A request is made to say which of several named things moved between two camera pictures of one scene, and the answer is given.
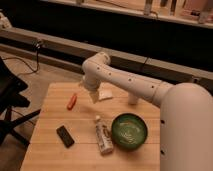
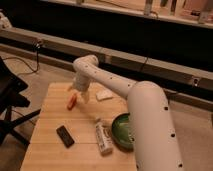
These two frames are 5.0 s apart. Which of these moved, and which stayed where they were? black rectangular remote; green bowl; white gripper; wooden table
Moved: white gripper
Stayed: black rectangular remote; wooden table; green bowl
